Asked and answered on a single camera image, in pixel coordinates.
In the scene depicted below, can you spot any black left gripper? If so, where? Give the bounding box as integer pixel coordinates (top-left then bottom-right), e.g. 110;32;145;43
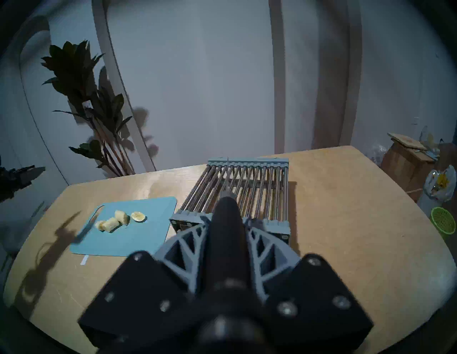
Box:
0;165;46;204

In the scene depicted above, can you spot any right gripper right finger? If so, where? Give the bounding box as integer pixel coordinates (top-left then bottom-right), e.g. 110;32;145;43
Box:
245;218;373;348

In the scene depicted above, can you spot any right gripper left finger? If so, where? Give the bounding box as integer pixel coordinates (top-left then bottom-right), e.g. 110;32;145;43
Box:
78;222;215;348

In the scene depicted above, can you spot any black handled kitchen knife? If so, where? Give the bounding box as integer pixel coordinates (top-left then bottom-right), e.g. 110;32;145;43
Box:
195;156;275;354

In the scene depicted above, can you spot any light blue cutting board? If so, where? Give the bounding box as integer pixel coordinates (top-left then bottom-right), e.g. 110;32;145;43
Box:
70;196;178;257

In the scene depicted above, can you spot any flat wooden board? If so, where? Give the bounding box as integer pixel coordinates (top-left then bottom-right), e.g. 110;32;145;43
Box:
387;133;428;150

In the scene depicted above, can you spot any tall green potted plant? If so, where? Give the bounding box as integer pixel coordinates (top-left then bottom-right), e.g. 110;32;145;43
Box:
40;40;136;178

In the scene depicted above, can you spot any grey metal dish rack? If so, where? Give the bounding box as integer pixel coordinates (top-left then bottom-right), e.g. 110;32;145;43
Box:
169;157;291;245

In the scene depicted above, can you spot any green mesh waste basket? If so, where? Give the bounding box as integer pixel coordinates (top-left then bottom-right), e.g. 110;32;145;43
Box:
430;207;457;236

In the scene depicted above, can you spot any cardboard box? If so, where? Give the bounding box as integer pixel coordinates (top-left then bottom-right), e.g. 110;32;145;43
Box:
380;141;434;202

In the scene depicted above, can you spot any clear plastic bag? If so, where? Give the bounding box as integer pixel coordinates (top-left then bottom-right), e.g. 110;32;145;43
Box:
366;143;388;166

